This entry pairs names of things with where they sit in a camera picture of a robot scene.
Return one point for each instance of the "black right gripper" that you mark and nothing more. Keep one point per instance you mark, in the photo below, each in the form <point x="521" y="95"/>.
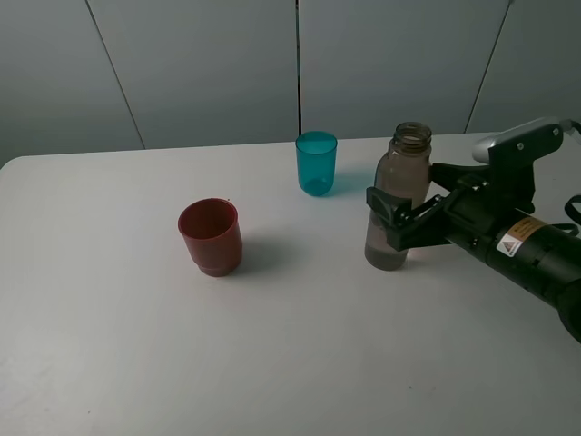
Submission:
<point x="469" y="217"/>

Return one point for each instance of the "smoky translucent plastic bottle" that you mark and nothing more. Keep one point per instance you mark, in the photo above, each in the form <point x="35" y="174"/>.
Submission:
<point x="403" y="171"/>

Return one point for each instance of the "teal translucent plastic cup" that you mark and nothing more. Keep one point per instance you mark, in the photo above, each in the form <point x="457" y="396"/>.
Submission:
<point x="316" y="157"/>

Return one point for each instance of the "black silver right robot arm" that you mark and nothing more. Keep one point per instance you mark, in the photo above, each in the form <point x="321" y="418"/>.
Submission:
<point x="558" y="283"/>

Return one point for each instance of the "red plastic cup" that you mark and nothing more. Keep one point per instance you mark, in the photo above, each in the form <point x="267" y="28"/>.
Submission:
<point x="211" y="231"/>

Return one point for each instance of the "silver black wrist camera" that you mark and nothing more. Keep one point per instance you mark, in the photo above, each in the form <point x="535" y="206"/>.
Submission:
<point x="510" y="156"/>

